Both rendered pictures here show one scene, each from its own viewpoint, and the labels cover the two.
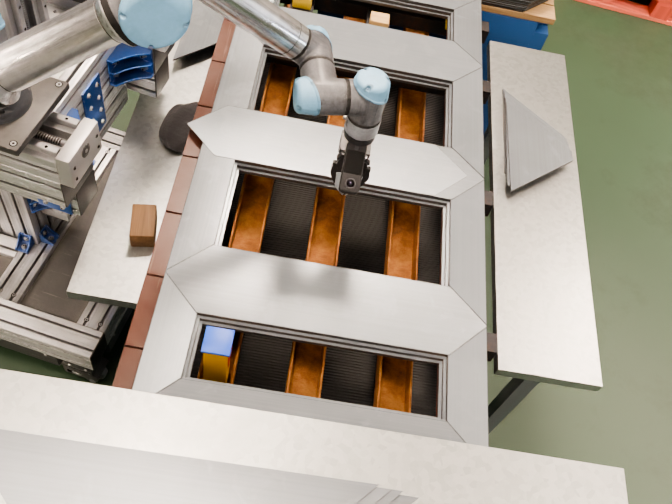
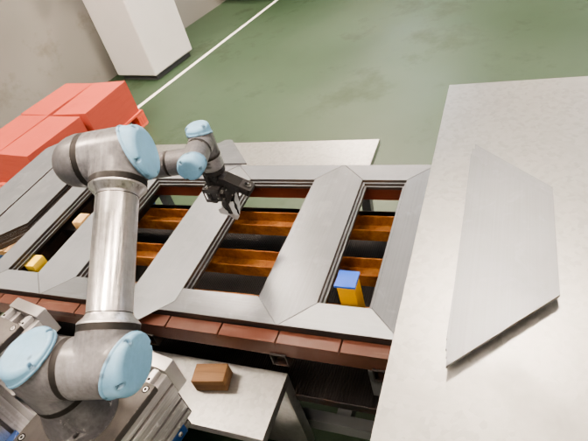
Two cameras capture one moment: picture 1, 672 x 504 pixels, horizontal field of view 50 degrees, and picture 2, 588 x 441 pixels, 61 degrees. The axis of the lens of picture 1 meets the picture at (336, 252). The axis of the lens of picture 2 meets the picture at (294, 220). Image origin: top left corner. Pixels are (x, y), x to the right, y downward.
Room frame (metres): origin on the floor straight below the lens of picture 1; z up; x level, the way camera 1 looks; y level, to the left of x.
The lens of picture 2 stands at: (0.13, 1.01, 1.90)
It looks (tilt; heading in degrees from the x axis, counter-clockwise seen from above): 38 degrees down; 307
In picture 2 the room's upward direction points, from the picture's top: 17 degrees counter-clockwise
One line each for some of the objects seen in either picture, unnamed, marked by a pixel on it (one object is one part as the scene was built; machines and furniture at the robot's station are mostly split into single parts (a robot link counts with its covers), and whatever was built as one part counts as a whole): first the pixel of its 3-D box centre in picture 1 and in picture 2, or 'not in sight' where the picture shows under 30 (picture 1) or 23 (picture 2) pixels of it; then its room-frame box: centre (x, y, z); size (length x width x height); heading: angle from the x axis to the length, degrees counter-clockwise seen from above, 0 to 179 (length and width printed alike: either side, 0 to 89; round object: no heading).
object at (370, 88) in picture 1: (367, 97); (201, 141); (1.11, 0.03, 1.20); 0.09 x 0.08 x 0.11; 110
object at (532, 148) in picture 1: (536, 142); (213, 155); (1.59, -0.48, 0.77); 0.45 x 0.20 x 0.04; 7
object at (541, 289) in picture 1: (535, 188); (243, 161); (1.44, -0.50, 0.73); 1.20 x 0.26 x 0.03; 7
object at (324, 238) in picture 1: (331, 186); (210, 259); (1.27, 0.06, 0.70); 1.66 x 0.08 x 0.05; 7
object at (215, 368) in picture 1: (217, 362); (353, 304); (0.64, 0.18, 0.78); 0.05 x 0.05 x 0.19; 7
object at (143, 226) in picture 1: (143, 225); (212, 376); (0.98, 0.49, 0.70); 0.10 x 0.06 x 0.05; 17
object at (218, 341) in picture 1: (217, 342); (347, 281); (0.64, 0.18, 0.88); 0.06 x 0.06 x 0.02; 7
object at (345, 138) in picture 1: (355, 145); (217, 182); (1.12, 0.02, 1.04); 0.09 x 0.08 x 0.12; 7
